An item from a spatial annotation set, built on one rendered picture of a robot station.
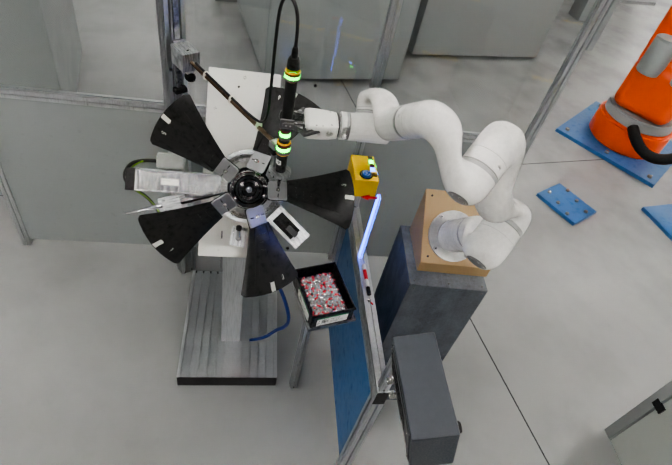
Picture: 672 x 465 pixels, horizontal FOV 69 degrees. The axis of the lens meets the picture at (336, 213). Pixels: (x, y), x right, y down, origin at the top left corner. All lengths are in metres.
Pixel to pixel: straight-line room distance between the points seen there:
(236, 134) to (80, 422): 1.44
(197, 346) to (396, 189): 1.29
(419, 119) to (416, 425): 0.69
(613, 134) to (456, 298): 3.42
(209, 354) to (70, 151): 1.16
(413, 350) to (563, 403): 1.83
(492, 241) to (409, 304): 0.56
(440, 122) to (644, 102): 3.97
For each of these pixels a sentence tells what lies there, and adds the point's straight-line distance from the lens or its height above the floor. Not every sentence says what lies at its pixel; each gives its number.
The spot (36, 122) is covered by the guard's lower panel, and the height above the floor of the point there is 0.84.
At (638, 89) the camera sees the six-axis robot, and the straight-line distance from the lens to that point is 5.01.
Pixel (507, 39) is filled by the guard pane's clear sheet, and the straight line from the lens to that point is 2.34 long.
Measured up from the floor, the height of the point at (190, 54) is 1.38.
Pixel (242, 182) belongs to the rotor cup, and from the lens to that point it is 1.58.
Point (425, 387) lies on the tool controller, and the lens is 1.25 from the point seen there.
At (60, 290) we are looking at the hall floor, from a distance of 2.96.
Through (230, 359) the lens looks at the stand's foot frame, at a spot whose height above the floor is 0.08.
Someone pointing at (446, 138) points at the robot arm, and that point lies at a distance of 1.14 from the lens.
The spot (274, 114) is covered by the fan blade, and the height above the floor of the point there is 1.36.
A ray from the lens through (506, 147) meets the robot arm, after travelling 1.18.
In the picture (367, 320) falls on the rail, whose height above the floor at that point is 0.86.
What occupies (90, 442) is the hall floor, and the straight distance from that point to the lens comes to 2.51.
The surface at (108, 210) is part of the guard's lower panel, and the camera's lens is 2.85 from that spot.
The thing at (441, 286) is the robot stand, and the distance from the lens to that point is 1.86.
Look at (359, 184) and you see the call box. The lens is 1.95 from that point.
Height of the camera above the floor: 2.29
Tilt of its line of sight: 44 degrees down
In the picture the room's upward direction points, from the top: 14 degrees clockwise
